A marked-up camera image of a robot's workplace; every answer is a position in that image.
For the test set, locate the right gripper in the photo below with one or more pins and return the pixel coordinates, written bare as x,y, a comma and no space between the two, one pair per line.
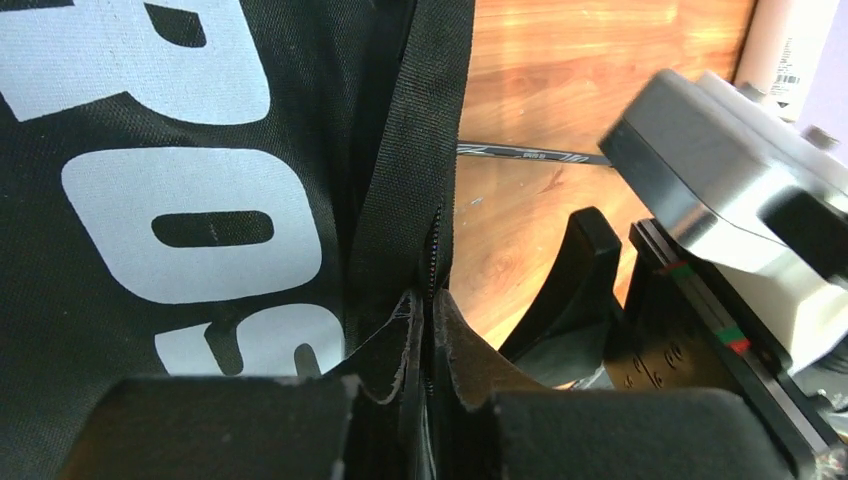
683,327

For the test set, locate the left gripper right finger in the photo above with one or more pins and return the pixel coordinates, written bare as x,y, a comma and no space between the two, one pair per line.
489,421

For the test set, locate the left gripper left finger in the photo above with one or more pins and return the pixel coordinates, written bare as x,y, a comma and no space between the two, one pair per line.
342,425

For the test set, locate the badminton racket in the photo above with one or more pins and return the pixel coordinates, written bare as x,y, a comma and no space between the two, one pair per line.
531,154

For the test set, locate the black racket bag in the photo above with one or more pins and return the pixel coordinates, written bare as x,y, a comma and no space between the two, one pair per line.
197,188

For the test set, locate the white shuttlecock tube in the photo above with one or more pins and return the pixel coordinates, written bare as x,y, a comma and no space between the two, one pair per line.
782,49

